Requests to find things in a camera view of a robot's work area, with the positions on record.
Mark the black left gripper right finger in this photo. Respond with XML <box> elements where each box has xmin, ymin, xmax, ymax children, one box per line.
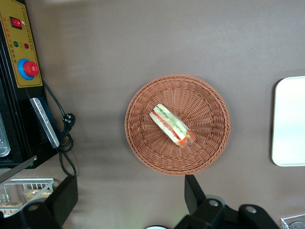
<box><xmin>184</xmin><ymin>174</ymin><xmax>226</xmax><ymax>219</ymax></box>

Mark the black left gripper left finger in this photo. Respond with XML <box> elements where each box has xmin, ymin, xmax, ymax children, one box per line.
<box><xmin>44</xmin><ymin>176</ymin><xmax>79</xmax><ymax>228</ymax></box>

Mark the sandwich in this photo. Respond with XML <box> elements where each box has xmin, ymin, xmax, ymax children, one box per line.
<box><xmin>149</xmin><ymin>103</ymin><xmax>197</xmax><ymax>148</ymax></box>

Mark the metal tray in machine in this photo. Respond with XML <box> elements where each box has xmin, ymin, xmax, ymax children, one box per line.
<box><xmin>0</xmin><ymin>112</ymin><xmax>11</xmax><ymax>158</ymax></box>

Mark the round brown wicker basket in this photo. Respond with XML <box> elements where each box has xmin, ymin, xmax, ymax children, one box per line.
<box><xmin>124</xmin><ymin>74</ymin><xmax>231</xmax><ymax>177</ymax></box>

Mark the beige plastic tray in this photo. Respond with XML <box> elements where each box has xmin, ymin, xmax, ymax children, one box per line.
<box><xmin>271</xmin><ymin>76</ymin><xmax>305</xmax><ymax>167</ymax></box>

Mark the packaged crispy snack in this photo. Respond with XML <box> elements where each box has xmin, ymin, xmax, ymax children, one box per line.
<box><xmin>23</xmin><ymin>188</ymin><xmax>52</xmax><ymax>200</ymax></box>

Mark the clear acrylic bottle rack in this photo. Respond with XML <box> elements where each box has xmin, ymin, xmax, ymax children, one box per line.
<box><xmin>280</xmin><ymin>214</ymin><xmax>305</xmax><ymax>229</ymax></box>

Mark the black sealing machine yellow panel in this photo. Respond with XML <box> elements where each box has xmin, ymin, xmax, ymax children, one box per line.
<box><xmin>0</xmin><ymin>0</ymin><xmax>60</xmax><ymax>184</ymax></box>

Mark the white wire rack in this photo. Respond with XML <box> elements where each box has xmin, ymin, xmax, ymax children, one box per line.
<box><xmin>0</xmin><ymin>177</ymin><xmax>55</xmax><ymax>215</ymax></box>

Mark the black power cable with plug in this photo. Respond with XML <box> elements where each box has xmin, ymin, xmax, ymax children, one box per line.
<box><xmin>42</xmin><ymin>80</ymin><xmax>78</xmax><ymax>177</ymax></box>

